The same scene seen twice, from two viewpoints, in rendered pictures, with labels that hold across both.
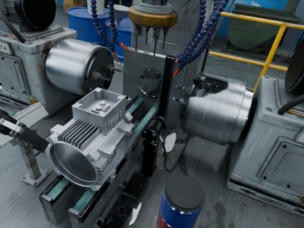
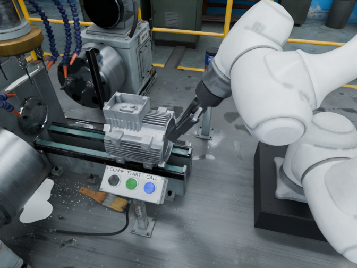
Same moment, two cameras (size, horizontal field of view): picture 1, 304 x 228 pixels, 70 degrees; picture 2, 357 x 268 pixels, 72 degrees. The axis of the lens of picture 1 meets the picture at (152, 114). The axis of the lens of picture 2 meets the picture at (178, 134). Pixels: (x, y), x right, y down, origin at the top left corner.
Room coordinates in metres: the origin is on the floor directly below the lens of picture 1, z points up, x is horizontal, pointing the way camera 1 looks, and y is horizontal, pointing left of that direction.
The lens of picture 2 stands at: (0.39, 0.81, 1.60)
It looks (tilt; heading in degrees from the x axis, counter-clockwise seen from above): 42 degrees down; 266
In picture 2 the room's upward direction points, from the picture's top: straight up
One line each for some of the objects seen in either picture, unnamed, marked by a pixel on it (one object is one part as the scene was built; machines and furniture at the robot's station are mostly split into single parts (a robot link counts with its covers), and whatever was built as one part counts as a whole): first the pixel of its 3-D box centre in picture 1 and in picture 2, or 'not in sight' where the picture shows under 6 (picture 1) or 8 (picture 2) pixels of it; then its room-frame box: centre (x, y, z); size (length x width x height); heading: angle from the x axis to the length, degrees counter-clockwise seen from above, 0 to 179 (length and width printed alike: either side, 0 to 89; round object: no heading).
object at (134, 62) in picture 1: (154, 86); (25, 121); (0.95, 0.00, 0.97); 0.30 x 0.11 x 0.34; 71
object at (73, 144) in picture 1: (94, 143); (142, 134); (0.47, 0.16, 1.01); 0.20 x 0.19 x 0.19; 161
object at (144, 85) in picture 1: (150, 83); (34, 115); (0.89, 0.02, 1.01); 0.15 x 0.02 x 0.15; 71
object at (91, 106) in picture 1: (100, 111); (128, 111); (0.51, 0.15, 1.11); 0.12 x 0.11 x 0.07; 161
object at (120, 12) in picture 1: (119, 19); not in sight; (2.38, 0.45, 0.93); 0.25 x 0.24 x 0.25; 163
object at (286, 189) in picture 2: not in sight; (303, 172); (-0.08, 0.31, 0.94); 0.22 x 0.18 x 0.06; 71
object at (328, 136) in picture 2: not in sight; (320, 149); (-0.07, 0.34, 1.08); 0.18 x 0.16 x 0.22; 82
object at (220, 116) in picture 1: (222, 111); (96, 72); (0.69, -0.26, 1.04); 0.41 x 0.25 x 0.25; 71
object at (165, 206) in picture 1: (181, 202); (212, 58); (0.19, -0.06, 1.19); 0.06 x 0.06 x 0.04
